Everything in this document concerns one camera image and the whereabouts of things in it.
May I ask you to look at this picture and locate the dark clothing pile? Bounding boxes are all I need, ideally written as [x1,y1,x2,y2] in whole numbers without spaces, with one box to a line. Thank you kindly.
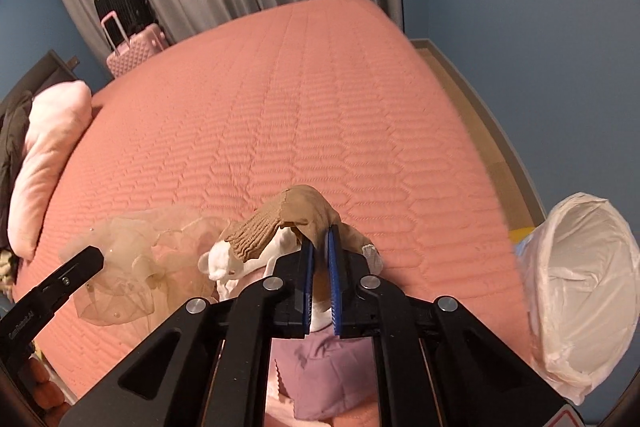
[1,91,32,249]

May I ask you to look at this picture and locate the brown ribbed sock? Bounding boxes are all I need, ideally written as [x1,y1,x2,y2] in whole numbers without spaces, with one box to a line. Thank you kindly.
[218,184,373,262]

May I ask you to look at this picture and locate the beige tulle fabric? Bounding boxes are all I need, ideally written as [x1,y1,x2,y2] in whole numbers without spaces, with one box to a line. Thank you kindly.
[60,205,229,332]

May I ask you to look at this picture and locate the white cloth bundle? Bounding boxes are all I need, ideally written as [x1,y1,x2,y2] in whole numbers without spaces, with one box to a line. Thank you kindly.
[198,228,383,333]

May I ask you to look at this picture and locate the pink quilted mattress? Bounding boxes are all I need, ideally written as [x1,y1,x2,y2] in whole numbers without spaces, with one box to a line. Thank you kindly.
[12,0,533,427]

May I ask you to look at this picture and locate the black suitcase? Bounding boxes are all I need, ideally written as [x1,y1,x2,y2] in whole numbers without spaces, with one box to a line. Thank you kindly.
[94,0,158,37]

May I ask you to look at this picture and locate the trash bin with white bag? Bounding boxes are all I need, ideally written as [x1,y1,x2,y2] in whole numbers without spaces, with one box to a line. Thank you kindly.
[515,193,639,405]

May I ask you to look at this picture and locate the lilac cloth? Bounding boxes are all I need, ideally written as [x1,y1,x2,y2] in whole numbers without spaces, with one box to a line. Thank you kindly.
[271,327,378,421]

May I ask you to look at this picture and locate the dark headboard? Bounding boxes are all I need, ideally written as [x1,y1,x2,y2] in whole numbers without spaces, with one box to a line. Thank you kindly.
[1,50,78,114]

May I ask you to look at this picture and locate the pink suitcase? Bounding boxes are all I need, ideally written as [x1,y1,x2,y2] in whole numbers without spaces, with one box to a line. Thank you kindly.
[101,11,169,78]

